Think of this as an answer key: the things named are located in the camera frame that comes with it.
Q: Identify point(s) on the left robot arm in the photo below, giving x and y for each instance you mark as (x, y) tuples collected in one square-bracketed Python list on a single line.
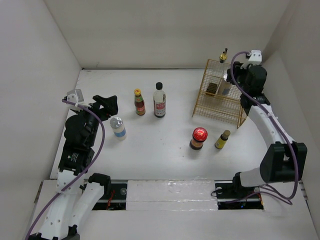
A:
[(76, 195)]

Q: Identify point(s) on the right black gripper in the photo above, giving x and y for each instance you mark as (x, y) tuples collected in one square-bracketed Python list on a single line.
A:
[(237, 68)]

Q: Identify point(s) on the white foam block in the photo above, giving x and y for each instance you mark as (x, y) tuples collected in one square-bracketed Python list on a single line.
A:
[(171, 195)]

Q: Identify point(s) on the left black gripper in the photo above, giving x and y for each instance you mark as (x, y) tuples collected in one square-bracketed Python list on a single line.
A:
[(109, 106)]

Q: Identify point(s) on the yellow-cap brown sauce bottle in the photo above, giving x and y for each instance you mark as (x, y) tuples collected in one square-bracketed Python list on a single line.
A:
[(139, 102)]

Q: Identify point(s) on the red-lid sauce jar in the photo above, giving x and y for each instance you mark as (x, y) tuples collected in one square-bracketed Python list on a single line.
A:
[(199, 136)]

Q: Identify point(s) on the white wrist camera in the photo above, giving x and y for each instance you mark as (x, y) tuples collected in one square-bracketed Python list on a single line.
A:
[(75, 96), (254, 57)]

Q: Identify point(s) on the glass oil dispenser bottle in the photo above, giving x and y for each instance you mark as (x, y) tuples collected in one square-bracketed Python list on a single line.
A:
[(225, 86)]

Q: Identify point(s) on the yellow wire basket rack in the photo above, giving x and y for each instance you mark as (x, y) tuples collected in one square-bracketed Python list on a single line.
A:
[(211, 105)]

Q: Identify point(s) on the black metal rail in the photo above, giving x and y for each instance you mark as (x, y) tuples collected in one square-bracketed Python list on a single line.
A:
[(115, 200)]

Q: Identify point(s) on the black-cap vinegar bottle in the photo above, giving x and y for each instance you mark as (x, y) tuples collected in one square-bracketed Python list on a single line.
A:
[(159, 101)]

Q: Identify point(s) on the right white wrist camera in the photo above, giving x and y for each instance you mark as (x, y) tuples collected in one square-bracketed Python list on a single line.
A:
[(254, 57)]

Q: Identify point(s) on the blue-label salt shaker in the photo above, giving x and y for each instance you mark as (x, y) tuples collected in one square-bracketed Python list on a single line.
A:
[(118, 127)]

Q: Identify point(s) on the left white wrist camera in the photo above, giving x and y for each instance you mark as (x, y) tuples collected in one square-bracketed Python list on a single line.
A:
[(75, 96)]

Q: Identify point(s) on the small yellow-label bottle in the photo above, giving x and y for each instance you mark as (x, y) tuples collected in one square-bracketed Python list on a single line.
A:
[(221, 141)]

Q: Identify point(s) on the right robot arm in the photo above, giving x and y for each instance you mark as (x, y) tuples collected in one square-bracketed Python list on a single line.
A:
[(285, 158)]

